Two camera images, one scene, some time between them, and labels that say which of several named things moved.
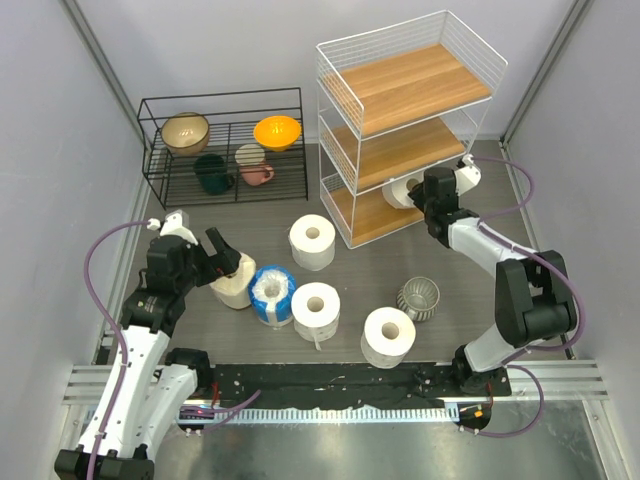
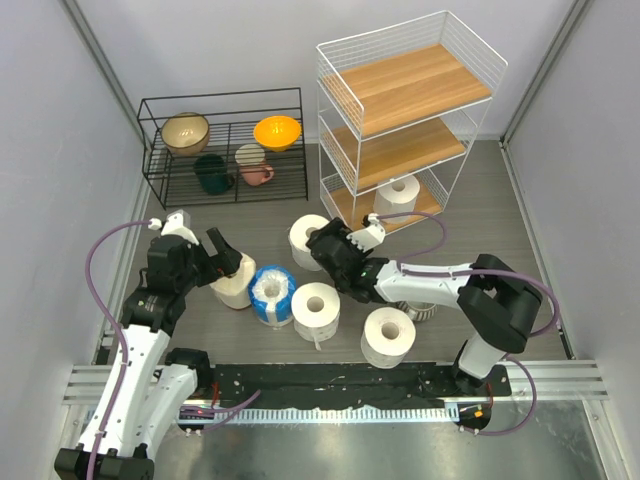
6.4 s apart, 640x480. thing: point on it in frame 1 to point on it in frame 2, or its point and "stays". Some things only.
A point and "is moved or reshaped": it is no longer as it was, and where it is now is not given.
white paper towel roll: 312,240 stays
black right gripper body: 428,210 to 338,229
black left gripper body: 187,279 stays
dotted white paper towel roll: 387,337 stays
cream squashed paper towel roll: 235,292 stays
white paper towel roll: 397,193 is moved or reshaped
